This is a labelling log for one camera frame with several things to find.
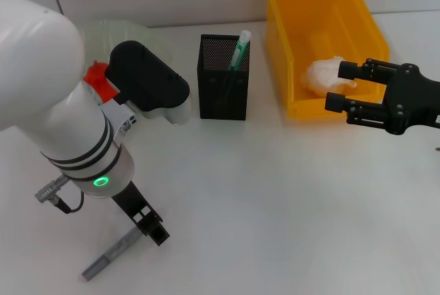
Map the green glass fruit plate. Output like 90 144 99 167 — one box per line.
80 19 175 81

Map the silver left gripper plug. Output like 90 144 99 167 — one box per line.
34 176 70 203

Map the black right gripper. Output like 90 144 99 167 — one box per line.
324 59 440 136

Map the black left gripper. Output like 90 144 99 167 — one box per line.
111 181 171 247

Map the green utility knife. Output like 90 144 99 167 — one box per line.
221 30 252 105

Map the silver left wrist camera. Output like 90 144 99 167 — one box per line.
104 41 192 127

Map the grey marker pen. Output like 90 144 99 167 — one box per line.
81 228 145 281

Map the white paper ball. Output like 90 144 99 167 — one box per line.
301 56 358 98

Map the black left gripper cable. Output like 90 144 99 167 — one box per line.
51 192 85 213

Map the yellow plastic bin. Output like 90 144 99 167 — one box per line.
263 0 391 120

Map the black mesh pen holder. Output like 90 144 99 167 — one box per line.
197 34 251 121

